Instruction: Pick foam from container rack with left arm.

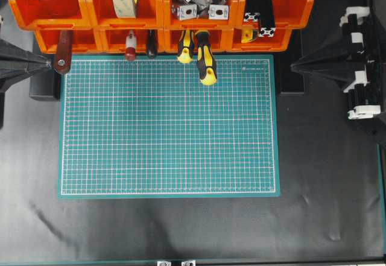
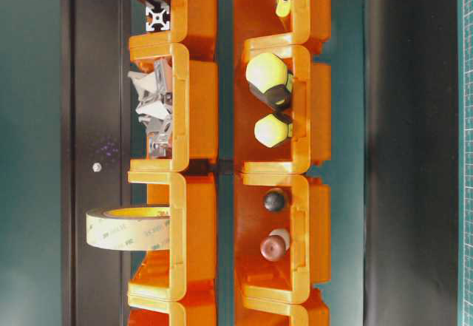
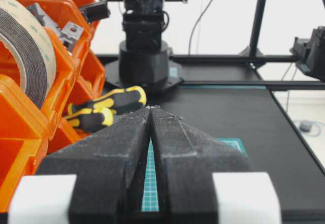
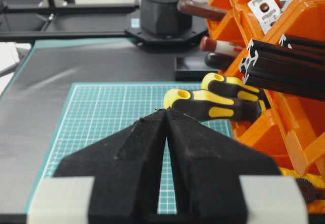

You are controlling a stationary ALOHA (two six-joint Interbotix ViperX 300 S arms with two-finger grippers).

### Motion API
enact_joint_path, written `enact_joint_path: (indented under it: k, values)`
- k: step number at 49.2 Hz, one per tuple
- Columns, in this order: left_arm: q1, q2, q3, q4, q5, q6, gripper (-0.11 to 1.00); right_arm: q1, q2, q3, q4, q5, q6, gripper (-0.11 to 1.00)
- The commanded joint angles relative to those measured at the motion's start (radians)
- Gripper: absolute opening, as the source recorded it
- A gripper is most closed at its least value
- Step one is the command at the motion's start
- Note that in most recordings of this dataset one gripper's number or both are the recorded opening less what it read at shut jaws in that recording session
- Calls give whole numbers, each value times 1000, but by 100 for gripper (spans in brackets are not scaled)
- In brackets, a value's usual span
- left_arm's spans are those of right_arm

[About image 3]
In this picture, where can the yellow black screwdriver handle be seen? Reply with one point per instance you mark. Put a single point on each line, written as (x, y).
(122, 100)
(90, 117)

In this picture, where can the foam tape roll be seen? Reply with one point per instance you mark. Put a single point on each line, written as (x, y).
(29, 44)

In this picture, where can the black aluminium profile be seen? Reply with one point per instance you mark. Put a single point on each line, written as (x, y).
(95, 11)

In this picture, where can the black table mat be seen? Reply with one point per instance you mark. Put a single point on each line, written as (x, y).
(253, 118)

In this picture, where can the grey corner bracket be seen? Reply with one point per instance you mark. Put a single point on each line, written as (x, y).
(43, 18)
(70, 35)

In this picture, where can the small grey floor object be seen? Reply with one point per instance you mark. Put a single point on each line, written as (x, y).
(305, 126)

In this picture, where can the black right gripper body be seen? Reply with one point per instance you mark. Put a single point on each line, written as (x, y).
(310, 54)

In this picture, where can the orange container rack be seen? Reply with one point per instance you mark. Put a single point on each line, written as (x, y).
(28, 133)

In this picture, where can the black frame stand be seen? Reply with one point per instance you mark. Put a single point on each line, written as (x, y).
(252, 50)

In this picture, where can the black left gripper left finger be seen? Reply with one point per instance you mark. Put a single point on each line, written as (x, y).
(110, 167)

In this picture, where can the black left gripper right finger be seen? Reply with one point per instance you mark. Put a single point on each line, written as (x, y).
(185, 159)

